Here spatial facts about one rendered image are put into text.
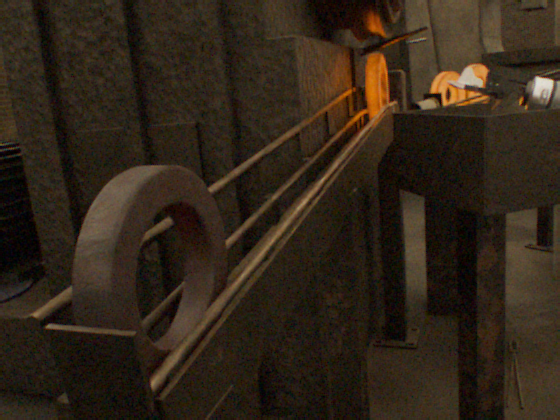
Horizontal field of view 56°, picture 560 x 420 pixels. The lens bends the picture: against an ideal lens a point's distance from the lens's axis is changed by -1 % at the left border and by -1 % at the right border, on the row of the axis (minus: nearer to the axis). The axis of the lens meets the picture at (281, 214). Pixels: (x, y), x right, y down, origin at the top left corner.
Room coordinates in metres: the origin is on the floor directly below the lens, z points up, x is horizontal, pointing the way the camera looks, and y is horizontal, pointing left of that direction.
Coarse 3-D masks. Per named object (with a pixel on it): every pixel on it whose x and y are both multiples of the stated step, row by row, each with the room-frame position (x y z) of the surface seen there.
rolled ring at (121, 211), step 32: (128, 192) 0.38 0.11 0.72; (160, 192) 0.41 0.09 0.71; (192, 192) 0.45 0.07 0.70; (96, 224) 0.36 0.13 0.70; (128, 224) 0.37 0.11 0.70; (192, 224) 0.47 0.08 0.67; (96, 256) 0.35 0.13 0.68; (128, 256) 0.36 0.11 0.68; (192, 256) 0.48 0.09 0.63; (224, 256) 0.50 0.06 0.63; (96, 288) 0.34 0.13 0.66; (128, 288) 0.35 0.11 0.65; (192, 288) 0.47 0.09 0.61; (224, 288) 0.49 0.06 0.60; (96, 320) 0.34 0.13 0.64; (128, 320) 0.35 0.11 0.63; (192, 320) 0.45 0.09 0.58; (160, 352) 0.38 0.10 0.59; (192, 352) 0.42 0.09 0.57
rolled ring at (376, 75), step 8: (376, 56) 1.40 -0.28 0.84; (368, 64) 1.38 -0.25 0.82; (376, 64) 1.37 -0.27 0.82; (384, 64) 1.47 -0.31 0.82; (368, 72) 1.37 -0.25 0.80; (376, 72) 1.36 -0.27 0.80; (384, 72) 1.47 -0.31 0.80; (368, 80) 1.36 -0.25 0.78; (376, 80) 1.35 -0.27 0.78; (384, 80) 1.49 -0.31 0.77; (368, 88) 1.36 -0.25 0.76; (376, 88) 1.35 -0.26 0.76; (384, 88) 1.49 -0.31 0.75; (368, 96) 1.36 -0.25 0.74; (376, 96) 1.35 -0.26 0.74; (384, 96) 1.49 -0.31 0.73; (368, 104) 1.36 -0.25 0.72; (376, 104) 1.36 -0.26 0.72; (384, 104) 1.48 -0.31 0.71; (368, 112) 1.37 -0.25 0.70; (376, 112) 1.37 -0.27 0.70
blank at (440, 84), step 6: (444, 72) 1.84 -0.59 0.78; (450, 72) 1.83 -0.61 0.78; (438, 78) 1.81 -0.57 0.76; (444, 78) 1.81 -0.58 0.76; (450, 78) 1.83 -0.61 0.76; (456, 78) 1.84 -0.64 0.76; (432, 84) 1.82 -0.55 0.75; (438, 84) 1.80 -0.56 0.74; (444, 84) 1.81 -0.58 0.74; (432, 90) 1.81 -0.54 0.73; (438, 90) 1.79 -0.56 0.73; (444, 90) 1.81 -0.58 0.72; (450, 90) 1.87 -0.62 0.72; (456, 90) 1.85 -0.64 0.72; (462, 90) 1.86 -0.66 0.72; (444, 96) 1.81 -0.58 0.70; (456, 96) 1.85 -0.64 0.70; (462, 96) 1.86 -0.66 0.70; (444, 102) 1.81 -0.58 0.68; (450, 102) 1.86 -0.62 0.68
